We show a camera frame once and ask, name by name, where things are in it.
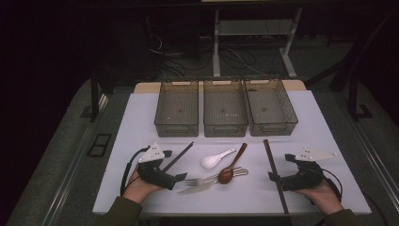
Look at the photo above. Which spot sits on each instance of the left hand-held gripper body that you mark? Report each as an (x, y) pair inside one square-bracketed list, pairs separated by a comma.
[(153, 175)]

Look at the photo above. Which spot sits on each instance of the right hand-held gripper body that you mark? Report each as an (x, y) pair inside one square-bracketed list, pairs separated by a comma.
[(302, 179)]

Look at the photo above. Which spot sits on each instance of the white ceramic spoon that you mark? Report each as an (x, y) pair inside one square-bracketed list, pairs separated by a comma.
[(209, 162)]

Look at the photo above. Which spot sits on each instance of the brown wooden spoon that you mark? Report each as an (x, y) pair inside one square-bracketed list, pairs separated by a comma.
[(225, 176)]

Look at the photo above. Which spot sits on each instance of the clear brown plastic bin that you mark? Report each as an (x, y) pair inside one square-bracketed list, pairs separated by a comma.
[(225, 109), (269, 109), (177, 109)]

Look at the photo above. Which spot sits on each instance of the person's left hand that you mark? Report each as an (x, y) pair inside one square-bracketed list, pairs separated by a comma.
[(138, 190)]

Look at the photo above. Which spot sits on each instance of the person's right hand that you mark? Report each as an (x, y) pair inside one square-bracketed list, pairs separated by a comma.
[(323, 197)]

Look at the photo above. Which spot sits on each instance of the silver metal fork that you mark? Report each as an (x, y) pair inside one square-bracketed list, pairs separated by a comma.
[(196, 181)]

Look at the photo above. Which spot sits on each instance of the white table cover sheet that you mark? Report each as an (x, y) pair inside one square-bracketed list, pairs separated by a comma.
[(247, 197)]

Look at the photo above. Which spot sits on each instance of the black metal stand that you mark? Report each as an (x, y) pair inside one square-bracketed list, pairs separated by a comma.
[(353, 100), (94, 100)]

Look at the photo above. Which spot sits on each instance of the white metal stand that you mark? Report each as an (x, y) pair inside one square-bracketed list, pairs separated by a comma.
[(215, 47)]

